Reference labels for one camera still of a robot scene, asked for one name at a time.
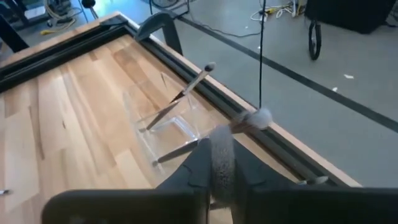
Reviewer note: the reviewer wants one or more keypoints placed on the dark grey desk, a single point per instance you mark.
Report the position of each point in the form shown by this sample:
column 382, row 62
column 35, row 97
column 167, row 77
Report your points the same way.
column 12, row 34

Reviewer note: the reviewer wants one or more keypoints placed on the black box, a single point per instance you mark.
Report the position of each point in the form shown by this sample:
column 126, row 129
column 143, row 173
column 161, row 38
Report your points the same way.
column 348, row 14

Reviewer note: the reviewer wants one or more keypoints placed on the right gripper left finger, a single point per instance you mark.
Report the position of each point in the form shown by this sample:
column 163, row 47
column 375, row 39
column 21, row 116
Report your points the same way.
column 186, row 199

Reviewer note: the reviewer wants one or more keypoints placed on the thick grey-headed powder brush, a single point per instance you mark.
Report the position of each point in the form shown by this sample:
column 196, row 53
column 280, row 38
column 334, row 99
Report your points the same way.
column 222, row 161

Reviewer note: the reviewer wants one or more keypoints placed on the makeup brush long pale ferrule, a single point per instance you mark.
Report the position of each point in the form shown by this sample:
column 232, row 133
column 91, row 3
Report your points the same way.
column 189, row 87

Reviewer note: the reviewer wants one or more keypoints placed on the black makeup brush silver ferrule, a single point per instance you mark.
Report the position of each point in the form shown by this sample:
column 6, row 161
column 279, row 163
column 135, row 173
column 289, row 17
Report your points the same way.
column 4, row 192

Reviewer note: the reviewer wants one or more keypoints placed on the grey camera mount clamp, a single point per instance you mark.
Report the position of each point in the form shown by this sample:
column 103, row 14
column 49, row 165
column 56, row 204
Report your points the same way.
column 155, row 23

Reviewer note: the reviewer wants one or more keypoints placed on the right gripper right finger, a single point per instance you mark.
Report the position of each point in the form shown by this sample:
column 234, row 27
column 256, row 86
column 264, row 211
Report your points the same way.
column 280, row 202

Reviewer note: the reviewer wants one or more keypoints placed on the clear acrylic brush organizer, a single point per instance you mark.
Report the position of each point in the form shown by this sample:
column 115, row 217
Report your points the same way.
column 186, row 126

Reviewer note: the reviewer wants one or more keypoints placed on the makeup brush white fluffy head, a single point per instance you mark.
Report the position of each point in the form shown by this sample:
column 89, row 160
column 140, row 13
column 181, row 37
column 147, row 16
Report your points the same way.
column 259, row 119

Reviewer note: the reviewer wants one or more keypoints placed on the black aluminium table frame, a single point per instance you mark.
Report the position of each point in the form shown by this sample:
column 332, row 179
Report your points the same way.
column 56, row 57

